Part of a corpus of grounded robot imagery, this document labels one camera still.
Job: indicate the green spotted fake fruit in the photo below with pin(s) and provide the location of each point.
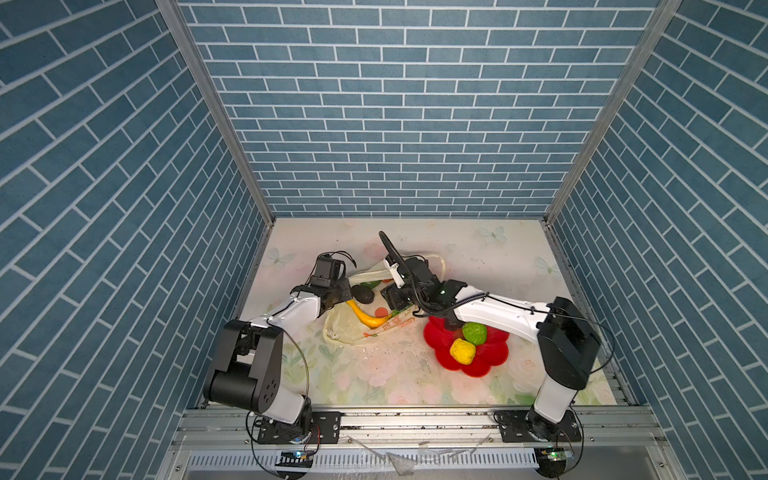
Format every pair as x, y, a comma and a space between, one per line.
475, 333

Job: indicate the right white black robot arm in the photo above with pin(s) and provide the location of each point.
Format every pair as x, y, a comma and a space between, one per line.
566, 341

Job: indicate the red flower-shaped plate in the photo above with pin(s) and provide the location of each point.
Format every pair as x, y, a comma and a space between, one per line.
491, 354

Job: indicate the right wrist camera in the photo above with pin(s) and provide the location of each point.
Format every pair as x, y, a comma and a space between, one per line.
393, 268

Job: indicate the dark fake avocado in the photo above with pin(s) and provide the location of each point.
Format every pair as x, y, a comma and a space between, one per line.
363, 294

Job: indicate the yellow fake lemon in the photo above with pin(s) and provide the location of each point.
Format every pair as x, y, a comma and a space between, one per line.
462, 352

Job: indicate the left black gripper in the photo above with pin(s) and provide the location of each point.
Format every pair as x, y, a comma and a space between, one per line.
346, 293

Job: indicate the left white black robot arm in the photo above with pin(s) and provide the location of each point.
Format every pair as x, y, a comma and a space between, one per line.
246, 366

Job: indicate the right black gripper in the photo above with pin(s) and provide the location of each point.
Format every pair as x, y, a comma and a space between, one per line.
391, 298

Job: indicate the yellow fake banana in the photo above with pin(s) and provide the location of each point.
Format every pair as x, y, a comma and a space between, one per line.
369, 321

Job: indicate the yellow plastic fruit-print bag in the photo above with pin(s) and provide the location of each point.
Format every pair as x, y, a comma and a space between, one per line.
343, 328

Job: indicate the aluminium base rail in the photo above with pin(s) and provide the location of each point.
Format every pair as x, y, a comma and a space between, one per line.
603, 442

